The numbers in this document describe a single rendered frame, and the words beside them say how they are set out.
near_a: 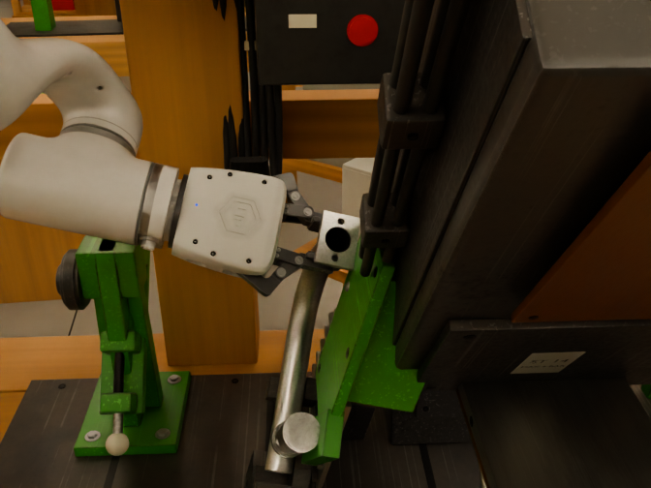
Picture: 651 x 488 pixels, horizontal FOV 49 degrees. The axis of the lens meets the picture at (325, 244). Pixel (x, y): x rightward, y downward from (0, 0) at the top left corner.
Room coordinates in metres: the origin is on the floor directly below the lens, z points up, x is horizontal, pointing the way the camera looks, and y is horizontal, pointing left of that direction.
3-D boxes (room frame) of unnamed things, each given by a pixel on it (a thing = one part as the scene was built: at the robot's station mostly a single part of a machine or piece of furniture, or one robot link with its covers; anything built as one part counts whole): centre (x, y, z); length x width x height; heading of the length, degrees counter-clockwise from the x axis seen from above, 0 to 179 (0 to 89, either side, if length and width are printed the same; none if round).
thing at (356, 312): (0.57, -0.06, 1.17); 0.13 x 0.12 x 0.20; 93
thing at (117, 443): (0.66, 0.25, 0.96); 0.06 x 0.03 x 0.06; 3
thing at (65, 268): (0.74, 0.31, 1.12); 0.07 x 0.03 x 0.08; 3
